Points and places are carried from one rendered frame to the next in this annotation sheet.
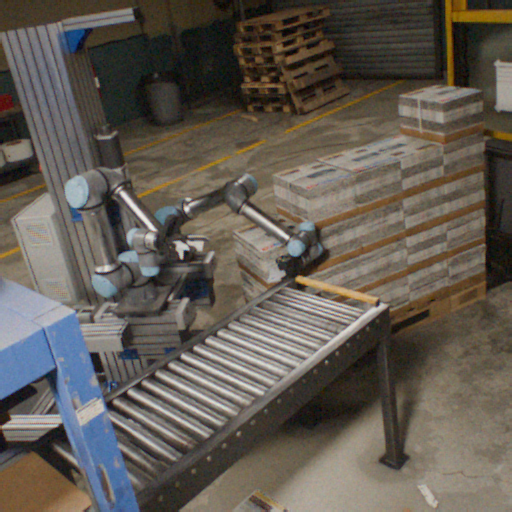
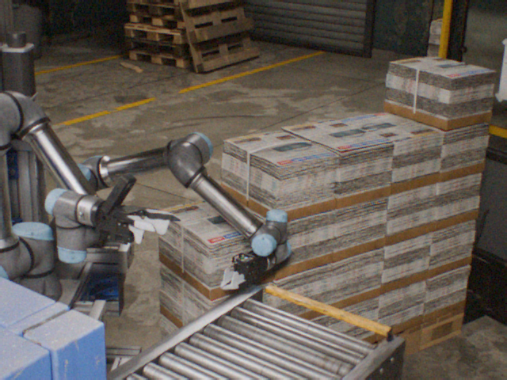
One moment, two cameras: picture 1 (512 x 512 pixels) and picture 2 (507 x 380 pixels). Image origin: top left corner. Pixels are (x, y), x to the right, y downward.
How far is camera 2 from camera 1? 58 cm
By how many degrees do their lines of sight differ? 13
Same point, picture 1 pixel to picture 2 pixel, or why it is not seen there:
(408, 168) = (402, 156)
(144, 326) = not seen: hidden behind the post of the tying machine
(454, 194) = (447, 197)
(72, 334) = (92, 366)
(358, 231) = (331, 230)
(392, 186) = (380, 176)
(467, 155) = (468, 150)
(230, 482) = not seen: outside the picture
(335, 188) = (314, 169)
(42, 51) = not seen: outside the picture
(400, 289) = (367, 314)
